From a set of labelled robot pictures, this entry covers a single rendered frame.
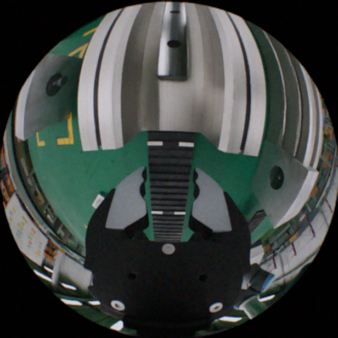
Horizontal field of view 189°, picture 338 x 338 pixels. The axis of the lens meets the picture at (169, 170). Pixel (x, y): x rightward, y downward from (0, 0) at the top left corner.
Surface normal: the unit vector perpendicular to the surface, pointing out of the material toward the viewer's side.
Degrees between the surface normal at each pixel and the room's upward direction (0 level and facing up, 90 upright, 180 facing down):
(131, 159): 0
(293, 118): 90
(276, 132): 90
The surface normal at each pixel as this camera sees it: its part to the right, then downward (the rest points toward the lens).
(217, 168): -0.01, 0.51
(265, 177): -1.00, -0.03
